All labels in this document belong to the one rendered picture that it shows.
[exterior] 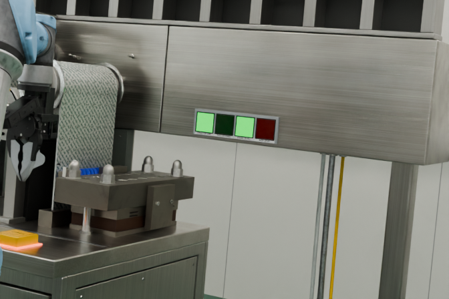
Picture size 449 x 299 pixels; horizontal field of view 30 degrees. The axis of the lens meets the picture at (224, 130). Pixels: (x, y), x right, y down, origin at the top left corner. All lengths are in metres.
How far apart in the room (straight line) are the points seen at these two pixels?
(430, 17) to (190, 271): 0.90
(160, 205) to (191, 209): 2.86
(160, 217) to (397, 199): 0.62
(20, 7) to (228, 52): 0.98
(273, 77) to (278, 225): 2.64
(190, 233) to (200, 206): 2.75
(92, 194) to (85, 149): 0.23
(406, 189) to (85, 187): 0.82
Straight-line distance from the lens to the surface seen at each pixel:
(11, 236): 1.87
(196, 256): 2.28
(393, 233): 2.24
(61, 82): 2.11
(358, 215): 4.57
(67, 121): 2.15
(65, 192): 2.06
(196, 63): 2.28
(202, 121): 2.25
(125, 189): 2.04
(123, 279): 2.00
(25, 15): 1.34
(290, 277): 4.76
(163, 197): 2.15
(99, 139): 2.26
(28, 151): 1.87
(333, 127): 2.11
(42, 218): 2.14
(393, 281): 2.26
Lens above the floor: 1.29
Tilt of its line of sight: 3 degrees down
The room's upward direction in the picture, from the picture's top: 5 degrees clockwise
